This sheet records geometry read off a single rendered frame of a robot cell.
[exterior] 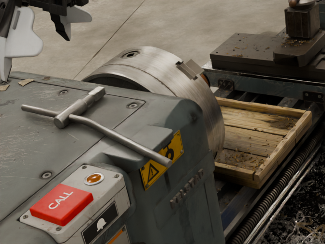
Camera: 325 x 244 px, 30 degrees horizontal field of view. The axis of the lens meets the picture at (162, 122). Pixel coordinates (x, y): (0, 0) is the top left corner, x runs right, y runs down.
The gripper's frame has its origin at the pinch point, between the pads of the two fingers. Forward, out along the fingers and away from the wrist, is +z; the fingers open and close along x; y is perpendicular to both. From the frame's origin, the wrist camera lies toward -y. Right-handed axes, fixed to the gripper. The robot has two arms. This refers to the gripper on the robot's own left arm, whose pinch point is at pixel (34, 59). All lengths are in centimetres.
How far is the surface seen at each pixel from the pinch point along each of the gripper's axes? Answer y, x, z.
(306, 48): 23, 92, 28
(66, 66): -172, 287, 161
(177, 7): -132, 400, 142
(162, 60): 2.4, 40.1, 15.6
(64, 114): -2.0, 10.3, 14.1
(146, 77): 1.9, 33.7, 16.6
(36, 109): -8.4, 11.8, 15.8
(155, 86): 4.2, 32.4, 17.5
